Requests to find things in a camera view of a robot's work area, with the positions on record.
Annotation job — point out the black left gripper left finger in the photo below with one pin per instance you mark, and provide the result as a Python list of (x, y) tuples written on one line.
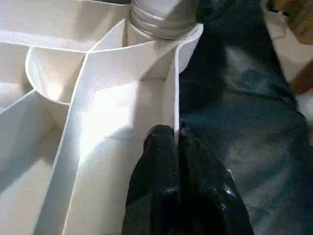
[(156, 176)]

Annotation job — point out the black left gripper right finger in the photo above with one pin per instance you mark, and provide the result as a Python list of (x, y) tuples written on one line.
[(210, 191)]

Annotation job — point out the white plastic table top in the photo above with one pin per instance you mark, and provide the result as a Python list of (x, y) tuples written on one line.
[(73, 122)]

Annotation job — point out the white plastic table leg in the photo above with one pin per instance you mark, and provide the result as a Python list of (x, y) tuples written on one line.
[(161, 17)]

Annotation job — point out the black plastic mat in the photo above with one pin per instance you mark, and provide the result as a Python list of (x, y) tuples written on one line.
[(232, 110)]

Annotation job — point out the brown round stool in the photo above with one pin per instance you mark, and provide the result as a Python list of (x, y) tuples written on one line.
[(304, 82)]

